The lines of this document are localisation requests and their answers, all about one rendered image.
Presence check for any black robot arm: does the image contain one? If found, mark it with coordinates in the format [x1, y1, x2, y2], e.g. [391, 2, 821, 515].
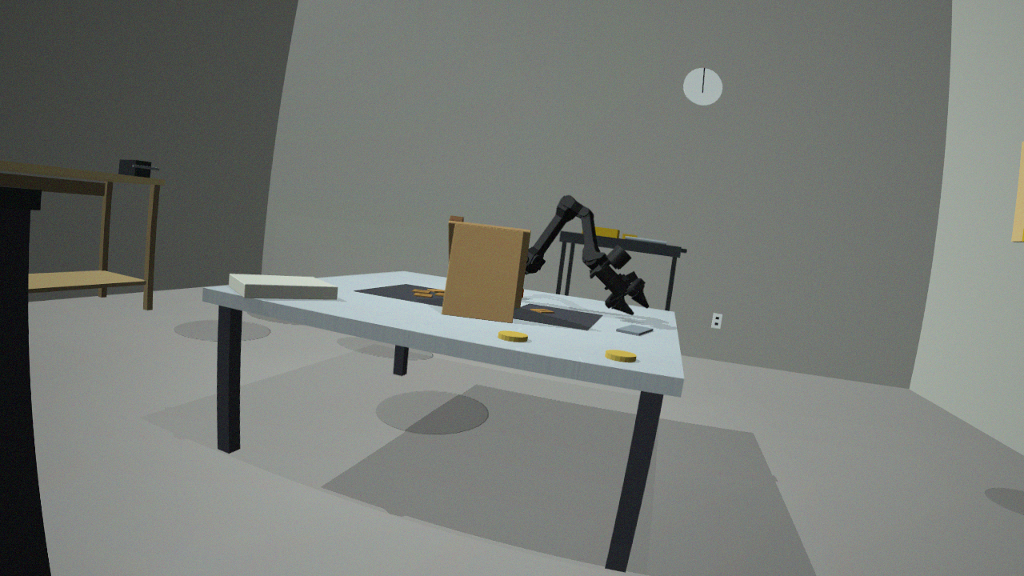
[525, 195, 631, 284]

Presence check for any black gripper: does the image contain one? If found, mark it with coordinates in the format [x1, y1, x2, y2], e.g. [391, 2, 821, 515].
[604, 273, 649, 315]

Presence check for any yellow round disc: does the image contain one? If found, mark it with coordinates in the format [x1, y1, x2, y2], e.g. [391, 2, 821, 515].
[498, 331, 528, 342]
[605, 349, 636, 362]

